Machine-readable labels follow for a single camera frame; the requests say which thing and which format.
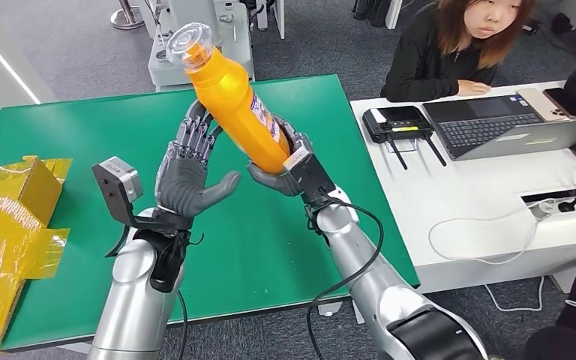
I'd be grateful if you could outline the yellow taped cardboard box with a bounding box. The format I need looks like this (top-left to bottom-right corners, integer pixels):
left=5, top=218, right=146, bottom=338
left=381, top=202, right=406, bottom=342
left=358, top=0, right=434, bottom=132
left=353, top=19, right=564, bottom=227
left=0, top=155, right=74, bottom=358

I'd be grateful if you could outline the white cable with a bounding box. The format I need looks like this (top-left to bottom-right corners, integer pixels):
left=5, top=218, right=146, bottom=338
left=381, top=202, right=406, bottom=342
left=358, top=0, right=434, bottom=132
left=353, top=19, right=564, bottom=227
left=427, top=197, right=557, bottom=314

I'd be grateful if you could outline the white machine base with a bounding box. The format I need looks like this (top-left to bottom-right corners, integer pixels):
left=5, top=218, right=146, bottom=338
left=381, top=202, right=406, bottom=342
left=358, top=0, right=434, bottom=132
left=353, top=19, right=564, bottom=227
left=141, top=0, right=256, bottom=93

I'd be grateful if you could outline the beige smartphone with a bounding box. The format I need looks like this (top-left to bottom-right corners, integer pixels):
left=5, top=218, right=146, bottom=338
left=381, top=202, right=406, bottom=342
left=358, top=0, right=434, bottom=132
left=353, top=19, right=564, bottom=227
left=514, top=87, right=570, bottom=123

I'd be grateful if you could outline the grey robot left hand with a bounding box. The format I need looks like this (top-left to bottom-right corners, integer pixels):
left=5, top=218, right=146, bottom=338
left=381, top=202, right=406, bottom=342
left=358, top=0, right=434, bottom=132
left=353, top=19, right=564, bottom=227
left=154, top=99, right=243, bottom=220

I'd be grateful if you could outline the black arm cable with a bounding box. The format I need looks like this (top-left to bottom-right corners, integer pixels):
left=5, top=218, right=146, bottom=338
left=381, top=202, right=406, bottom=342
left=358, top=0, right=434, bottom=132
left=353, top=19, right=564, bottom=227
left=305, top=196, right=385, bottom=360
left=175, top=288, right=190, bottom=360

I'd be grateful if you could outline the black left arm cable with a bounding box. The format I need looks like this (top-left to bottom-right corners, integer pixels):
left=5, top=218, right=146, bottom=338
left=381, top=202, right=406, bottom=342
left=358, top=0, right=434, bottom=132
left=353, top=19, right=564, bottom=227
left=175, top=288, right=190, bottom=360

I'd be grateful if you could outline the orange plastic bottle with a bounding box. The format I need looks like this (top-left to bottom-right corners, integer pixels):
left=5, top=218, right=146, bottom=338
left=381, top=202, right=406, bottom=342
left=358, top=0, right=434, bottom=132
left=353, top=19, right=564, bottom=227
left=165, top=22, right=292, bottom=175

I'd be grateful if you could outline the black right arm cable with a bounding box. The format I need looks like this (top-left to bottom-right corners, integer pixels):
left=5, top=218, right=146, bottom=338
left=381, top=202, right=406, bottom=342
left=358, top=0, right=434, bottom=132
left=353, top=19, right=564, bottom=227
left=305, top=196, right=385, bottom=360

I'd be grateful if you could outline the chrome stanchion base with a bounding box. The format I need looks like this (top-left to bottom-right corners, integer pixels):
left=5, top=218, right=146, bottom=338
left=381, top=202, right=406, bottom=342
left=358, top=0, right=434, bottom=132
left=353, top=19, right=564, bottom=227
left=109, top=0, right=145, bottom=32

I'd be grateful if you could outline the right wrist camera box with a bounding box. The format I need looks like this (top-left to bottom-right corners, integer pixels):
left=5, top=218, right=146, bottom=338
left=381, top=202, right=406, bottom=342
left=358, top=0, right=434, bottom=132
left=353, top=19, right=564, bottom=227
left=283, top=146, right=338, bottom=205

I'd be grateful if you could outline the white furniture leg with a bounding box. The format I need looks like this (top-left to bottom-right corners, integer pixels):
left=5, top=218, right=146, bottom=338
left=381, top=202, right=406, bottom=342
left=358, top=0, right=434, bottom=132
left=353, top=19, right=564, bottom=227
left=255, top=0, right=285, bottom=41

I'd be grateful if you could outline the black remote controller with antennas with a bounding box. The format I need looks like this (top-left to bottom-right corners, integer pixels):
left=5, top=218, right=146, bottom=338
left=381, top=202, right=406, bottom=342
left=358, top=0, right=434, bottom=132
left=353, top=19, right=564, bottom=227
left=361, top=106, right=447, bottom=172

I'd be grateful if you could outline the dark smartphone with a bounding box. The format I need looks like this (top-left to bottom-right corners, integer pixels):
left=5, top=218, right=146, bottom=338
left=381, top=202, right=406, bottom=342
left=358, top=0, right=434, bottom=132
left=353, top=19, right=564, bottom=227
left=541, top=87, right=575, bottom=119

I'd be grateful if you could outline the grey open laptop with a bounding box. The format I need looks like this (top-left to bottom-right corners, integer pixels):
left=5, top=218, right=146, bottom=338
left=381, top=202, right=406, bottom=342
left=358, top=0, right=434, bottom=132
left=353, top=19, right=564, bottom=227
left=421, top=93, right=576, bottom=162

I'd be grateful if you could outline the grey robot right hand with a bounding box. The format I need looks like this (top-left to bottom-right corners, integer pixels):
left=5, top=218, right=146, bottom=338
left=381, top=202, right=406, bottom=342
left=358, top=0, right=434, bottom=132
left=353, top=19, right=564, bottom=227
left=246, top=115, right=314, bottom=197

